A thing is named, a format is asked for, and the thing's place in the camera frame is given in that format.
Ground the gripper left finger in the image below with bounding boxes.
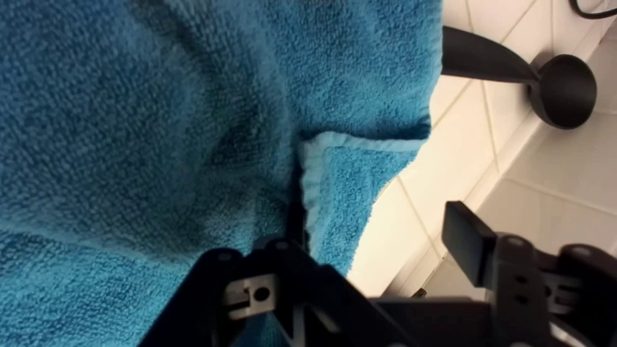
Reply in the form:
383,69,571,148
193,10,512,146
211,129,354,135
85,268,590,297
138,182,415,347

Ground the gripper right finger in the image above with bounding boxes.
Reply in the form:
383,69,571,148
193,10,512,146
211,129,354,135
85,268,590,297
441,201,617,347

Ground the blue terry cloth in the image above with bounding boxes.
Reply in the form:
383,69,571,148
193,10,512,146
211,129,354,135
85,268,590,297
0,0,444,347

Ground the black ladle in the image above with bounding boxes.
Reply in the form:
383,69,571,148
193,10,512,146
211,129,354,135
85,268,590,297
441,26,598,130

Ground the black cable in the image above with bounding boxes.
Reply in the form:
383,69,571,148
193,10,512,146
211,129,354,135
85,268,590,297
569,0,617,20

